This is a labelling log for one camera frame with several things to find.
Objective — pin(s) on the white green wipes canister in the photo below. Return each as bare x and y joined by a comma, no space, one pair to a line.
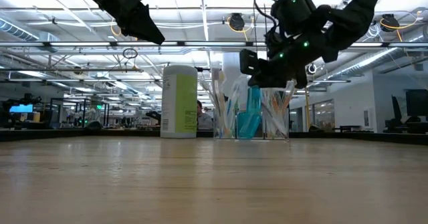
179,103

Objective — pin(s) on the background black robot arm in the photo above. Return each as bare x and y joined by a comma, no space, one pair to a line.
154,117

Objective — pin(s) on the black frame enclosure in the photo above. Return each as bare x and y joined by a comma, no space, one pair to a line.
83,113

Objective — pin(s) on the long ceiling light bar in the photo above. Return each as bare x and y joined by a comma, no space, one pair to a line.
67,80
200,44

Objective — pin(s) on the black ceiling rail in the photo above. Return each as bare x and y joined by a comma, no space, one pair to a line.
50,70

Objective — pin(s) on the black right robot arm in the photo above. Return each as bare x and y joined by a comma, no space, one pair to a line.
351,16

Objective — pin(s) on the black computer monitor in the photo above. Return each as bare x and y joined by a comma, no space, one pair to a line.
417,103

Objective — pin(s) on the person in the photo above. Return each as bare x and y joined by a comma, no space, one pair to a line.
204,120

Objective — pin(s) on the white toothbrush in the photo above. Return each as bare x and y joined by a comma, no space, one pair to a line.
209,90

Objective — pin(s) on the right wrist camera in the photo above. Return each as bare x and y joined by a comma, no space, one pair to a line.
275,45

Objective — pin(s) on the blue-lit computer monitor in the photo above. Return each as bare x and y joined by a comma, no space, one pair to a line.
21,108

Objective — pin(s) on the clear acrylic organizer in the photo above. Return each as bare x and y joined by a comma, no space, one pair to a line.
238,130

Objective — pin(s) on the black dome object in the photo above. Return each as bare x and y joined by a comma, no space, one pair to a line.
93,127

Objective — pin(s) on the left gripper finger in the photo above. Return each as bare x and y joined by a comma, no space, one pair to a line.
140,25

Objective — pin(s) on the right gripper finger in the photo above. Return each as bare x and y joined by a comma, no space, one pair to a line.
244,61
254,63

